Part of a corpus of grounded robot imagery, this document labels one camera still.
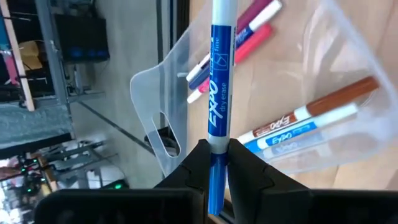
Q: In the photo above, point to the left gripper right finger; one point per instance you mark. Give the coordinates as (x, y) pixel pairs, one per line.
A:
(311, 208)

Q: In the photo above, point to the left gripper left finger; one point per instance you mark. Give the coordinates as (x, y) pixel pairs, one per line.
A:
(124, 208)

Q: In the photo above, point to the light blue Expo marker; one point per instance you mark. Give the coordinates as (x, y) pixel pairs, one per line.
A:
(292, 134)

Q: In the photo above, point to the clear plastic bin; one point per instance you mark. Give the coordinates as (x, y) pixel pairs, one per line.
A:
(168, 93)

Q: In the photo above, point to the grey metal post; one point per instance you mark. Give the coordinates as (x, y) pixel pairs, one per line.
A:
(51, 46)

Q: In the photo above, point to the pink Expo marker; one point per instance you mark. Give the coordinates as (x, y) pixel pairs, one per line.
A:
(252, 46)

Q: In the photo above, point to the brown Expo marker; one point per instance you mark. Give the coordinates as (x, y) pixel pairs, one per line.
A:
(342, 96)

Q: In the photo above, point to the navy Expo marker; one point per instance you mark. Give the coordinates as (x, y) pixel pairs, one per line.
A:
(264, 15)

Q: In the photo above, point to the black equipment box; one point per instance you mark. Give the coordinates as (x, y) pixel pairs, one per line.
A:
(82, 37)

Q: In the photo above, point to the black table frame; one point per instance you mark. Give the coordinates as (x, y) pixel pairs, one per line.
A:
(180, 18)

